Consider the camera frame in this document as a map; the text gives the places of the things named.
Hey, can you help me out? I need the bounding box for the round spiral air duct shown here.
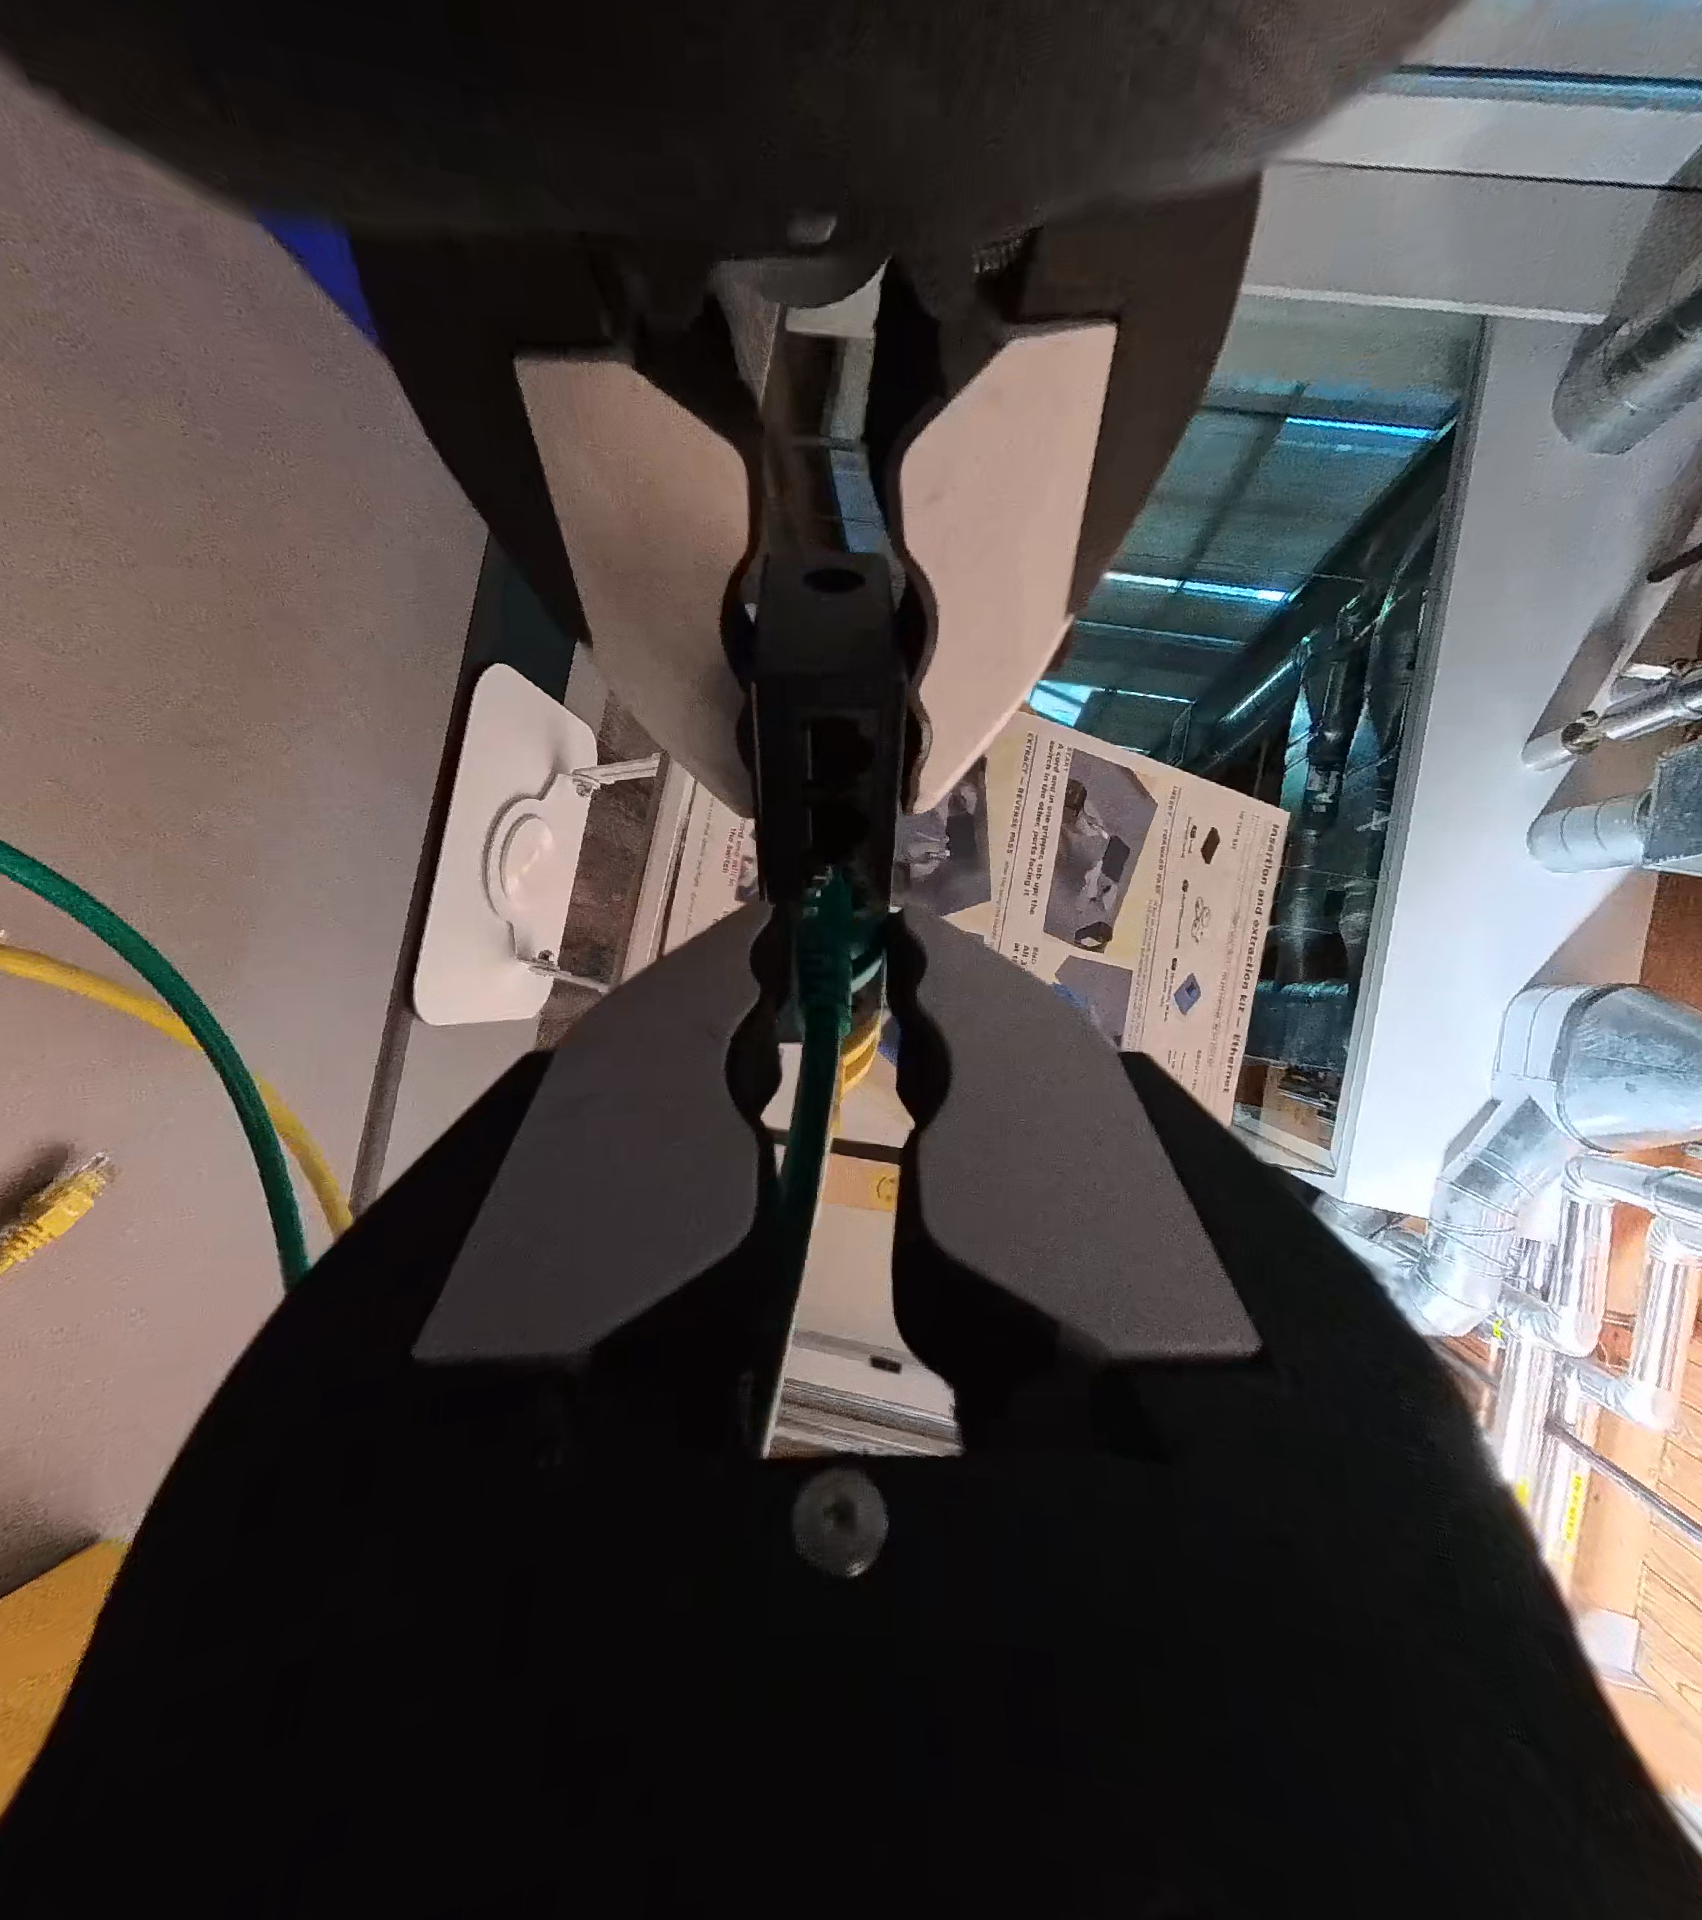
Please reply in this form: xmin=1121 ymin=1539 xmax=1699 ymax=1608
xmin=1552 ymin=192 xmax=1702 ymax=462

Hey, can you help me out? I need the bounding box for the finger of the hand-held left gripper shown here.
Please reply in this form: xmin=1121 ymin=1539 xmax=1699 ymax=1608
xmin=513 ymin=349 xmax=766 ymax=828
xmin=879 ymin=318 xmax=1125 ymax=816

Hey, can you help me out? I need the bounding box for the blue plastic bin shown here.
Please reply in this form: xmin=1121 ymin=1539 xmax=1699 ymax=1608
xmin=255 ymin=207 xmax=399 ymax=358

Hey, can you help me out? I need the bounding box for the yellow ethernet cable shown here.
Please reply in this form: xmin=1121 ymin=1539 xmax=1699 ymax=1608
xmin=0 ymin=922 xmax=897 ymax=1379

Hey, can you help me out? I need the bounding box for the interior glass window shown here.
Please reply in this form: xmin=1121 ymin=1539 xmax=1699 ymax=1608
xmin=1029 ymin=296 xmax=1487 ymax=1177

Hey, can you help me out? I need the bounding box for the instruction poster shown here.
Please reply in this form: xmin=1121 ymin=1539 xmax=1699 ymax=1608
xmin=653 ymin=716 xmax=1294 ymax=1131

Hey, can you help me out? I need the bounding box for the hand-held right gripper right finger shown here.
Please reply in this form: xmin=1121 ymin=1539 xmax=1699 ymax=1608
xmin=888 ymin=913 xmax=1262 ymax=1375

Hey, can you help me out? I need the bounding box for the large silver conical duct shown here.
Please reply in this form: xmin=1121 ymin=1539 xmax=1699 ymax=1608
xmin=1419 ymin=979 xmax=1702 ymax=1341

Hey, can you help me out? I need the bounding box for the black network switch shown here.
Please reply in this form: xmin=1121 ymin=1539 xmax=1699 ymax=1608
xmin=746 ymin=550 xmax=916 ymax=916

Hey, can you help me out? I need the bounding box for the green ethernet cable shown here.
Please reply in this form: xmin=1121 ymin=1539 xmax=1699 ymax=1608
xmin=0 ymin=792 xmax=866 ymax=1296

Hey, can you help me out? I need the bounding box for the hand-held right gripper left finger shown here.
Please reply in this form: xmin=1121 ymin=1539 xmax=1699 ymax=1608
xmin=412 ymin=905 xmax=779 ymax=1369

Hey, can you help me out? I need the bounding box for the white round pad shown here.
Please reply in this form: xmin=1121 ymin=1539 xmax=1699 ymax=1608
xmin=411 ymin=660 xmax=676 ymax=1030

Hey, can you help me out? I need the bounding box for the silver insulated pipe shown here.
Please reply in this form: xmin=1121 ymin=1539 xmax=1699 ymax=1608
xmin=1561 ymin=642 xmax=1702 ymax=757

